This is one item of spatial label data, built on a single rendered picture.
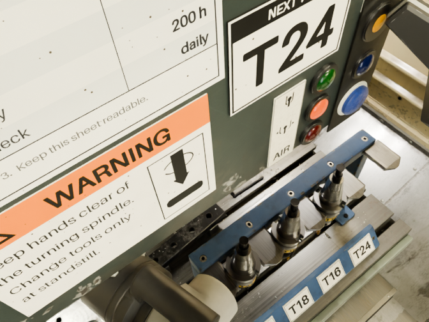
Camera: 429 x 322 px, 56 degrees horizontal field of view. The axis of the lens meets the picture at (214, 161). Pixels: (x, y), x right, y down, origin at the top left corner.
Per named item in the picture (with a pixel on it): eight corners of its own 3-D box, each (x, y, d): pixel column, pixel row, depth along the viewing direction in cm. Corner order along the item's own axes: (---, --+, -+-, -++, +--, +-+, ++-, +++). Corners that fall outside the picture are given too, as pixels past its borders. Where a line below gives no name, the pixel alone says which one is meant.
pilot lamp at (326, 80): (335, 85, 31) (341, 64, 29) (315, 99, 30) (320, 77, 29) (329, 81, 31) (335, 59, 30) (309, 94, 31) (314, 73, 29)
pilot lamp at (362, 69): (372, 70, 34) (380, 49, 32) (354, 82, 33) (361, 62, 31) (366, 66, 34) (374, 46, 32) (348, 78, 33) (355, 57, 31)
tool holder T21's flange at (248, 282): (242, 246, 76) (242, 241, 74) (266, 267, 74) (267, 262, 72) (219, 269, 74) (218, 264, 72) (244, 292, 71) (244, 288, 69)
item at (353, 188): (369, 190, 81) (370, 188, 80) (351, 204, 79) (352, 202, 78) (343, 167, 84) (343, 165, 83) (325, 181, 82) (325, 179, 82)
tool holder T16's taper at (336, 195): (326, 183, 80) (332, 163, 75) (346, 195, 78) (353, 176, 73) (314, 198, 78) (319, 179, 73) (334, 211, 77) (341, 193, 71)
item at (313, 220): (331, 221, 77) (332, 219, 77) (311, 237, 76) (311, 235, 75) (305, 196, 81) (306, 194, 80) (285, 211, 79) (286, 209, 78)
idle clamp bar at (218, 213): (226, 223, 112) (226, 212, 107) (153, 286, 103) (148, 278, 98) (214, 211, 114) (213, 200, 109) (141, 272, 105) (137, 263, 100)
